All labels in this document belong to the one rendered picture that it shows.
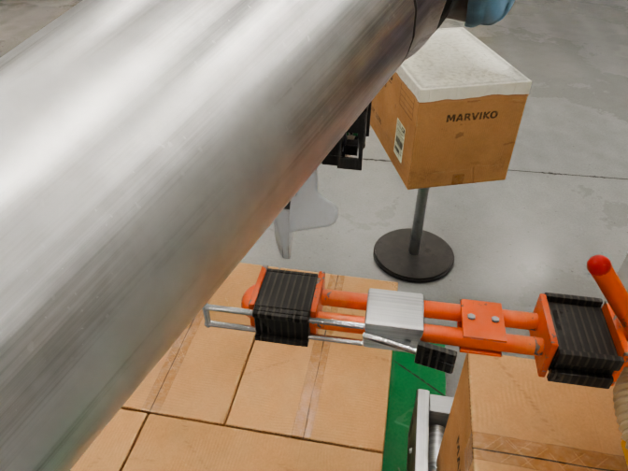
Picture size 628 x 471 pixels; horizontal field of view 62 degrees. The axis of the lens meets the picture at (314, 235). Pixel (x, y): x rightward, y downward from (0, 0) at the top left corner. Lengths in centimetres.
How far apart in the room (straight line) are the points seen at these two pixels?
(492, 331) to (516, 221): 243
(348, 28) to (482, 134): 187
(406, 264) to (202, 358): 134
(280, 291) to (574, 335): 35
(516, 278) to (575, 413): 173
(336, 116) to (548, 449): 85
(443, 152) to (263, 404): 111
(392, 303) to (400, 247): 203
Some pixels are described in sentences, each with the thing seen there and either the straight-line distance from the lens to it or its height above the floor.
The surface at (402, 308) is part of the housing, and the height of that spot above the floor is 126.
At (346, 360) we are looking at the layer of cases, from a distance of 151.
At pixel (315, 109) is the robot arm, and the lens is 16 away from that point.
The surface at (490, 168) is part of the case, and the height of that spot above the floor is 68.
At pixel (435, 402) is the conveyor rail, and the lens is 140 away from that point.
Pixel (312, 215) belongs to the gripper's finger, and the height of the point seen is 144.
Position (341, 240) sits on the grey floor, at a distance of 275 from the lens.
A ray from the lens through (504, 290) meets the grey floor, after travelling 263.
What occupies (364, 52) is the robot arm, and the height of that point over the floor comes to 168.
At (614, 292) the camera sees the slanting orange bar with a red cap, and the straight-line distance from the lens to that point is 65.
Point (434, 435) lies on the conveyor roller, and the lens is 141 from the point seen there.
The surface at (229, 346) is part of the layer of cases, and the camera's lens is 156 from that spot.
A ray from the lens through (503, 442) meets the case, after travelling 95.
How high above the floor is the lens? 173
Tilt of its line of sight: 39 degrees down
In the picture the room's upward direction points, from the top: straight up
